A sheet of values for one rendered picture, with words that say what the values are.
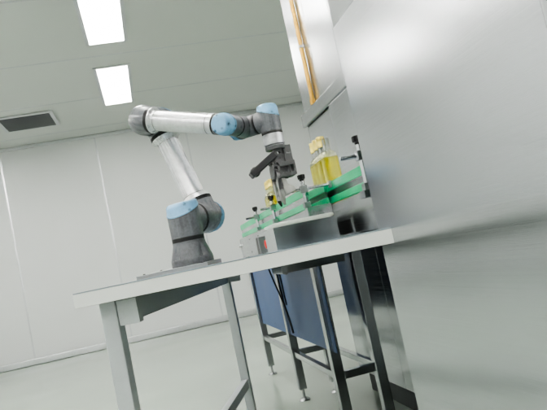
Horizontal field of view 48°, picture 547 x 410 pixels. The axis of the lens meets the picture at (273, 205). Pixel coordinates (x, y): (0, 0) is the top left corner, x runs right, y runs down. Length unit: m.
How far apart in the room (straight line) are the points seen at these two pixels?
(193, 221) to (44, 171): 6.28
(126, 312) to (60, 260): 6.74
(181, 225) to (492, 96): 1.42
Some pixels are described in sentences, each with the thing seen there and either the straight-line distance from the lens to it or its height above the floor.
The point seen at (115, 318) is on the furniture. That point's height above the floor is 0.67.
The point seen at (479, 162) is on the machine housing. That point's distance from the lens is 1.01.
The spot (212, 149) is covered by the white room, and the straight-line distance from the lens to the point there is 8.36.
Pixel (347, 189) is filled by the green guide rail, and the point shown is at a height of 0.91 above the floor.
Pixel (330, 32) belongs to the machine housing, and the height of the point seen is 1.59.
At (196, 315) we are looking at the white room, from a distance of 8.18.
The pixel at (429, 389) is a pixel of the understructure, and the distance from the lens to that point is 1.41.
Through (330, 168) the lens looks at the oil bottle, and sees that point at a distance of 2.37.
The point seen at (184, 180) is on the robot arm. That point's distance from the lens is 2.34.
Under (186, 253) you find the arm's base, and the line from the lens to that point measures 2.15.
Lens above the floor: 0.75
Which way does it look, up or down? 4 degrees up
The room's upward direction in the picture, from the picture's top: 12 degrees counter-clockwise
